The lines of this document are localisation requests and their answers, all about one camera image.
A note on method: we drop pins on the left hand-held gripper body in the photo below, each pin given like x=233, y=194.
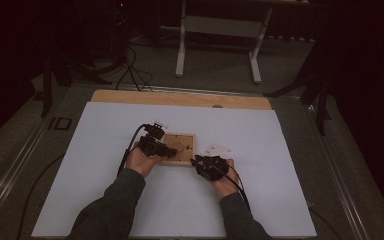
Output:
x=150, y=145

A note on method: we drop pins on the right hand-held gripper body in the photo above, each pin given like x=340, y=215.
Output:
x=213, y=168

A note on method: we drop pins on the wooden picture frame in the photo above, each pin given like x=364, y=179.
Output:
x=183, y=146

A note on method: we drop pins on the person's right hand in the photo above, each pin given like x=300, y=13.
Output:
x=225, y=186

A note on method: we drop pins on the person's left hand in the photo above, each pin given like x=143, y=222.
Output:
x=141, y=165

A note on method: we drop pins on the white table sheet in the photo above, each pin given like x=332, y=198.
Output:
x=180, y=206

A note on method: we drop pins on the black floor socket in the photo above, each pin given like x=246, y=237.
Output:
x=60, y=123

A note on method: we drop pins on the black tripod stand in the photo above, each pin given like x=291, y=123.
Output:
x=321, y=110

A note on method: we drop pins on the metal floor rail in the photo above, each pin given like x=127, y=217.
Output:
x=180, y=89
x=13, y=170
x=333, y=173

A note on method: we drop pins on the white metal table frame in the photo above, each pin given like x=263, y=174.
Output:
x=180, y=50

